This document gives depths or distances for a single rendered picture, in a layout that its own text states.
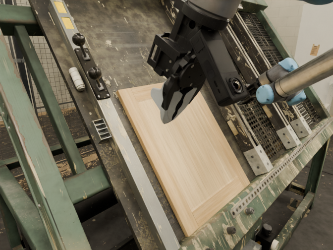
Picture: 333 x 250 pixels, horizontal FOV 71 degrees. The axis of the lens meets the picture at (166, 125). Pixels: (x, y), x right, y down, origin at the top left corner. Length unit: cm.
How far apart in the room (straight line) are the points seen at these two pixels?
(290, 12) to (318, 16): 166
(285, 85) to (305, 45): 367
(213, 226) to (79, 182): 47
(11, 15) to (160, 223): 86
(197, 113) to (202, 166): 25
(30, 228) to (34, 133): 56
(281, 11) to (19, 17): 570
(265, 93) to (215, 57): 65
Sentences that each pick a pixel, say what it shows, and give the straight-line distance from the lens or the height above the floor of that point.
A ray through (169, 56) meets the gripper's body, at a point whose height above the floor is 148.
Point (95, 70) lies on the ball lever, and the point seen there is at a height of 142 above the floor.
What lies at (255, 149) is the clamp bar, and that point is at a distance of 119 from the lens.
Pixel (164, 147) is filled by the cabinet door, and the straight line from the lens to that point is 88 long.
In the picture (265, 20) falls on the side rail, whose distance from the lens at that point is 246.
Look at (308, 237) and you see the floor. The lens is 241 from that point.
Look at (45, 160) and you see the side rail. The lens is 68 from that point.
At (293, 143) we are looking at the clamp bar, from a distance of 157.
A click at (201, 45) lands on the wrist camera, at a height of 149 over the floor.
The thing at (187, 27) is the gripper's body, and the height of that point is 152.
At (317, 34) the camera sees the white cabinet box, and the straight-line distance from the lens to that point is 458.
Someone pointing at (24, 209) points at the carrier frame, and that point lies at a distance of 129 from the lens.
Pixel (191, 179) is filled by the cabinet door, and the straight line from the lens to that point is 91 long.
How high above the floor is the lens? 150
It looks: 20 degrees down
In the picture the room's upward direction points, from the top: straight up
